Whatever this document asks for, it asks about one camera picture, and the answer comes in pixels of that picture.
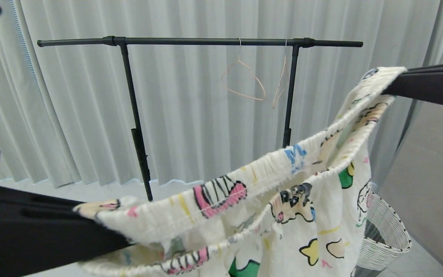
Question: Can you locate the cream printed garment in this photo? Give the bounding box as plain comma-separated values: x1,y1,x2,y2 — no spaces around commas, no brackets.
73,66,407,277

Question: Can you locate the pink clothes hanger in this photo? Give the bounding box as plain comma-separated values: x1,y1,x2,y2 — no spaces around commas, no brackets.
271,38,288,109
221,38,265,102

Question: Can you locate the black clothes rack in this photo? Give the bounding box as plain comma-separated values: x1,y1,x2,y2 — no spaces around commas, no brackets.
37,36,363,202

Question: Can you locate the white laundry basket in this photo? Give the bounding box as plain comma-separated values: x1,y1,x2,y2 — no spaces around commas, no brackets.
350,192,413,277

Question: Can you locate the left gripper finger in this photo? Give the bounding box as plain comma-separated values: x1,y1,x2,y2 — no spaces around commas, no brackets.
0,185,134,277

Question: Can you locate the white curtain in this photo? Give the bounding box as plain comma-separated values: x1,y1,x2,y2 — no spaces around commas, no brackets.
0,0,443,190

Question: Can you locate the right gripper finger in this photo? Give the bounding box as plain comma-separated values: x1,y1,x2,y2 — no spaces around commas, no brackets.
381,60,443,112

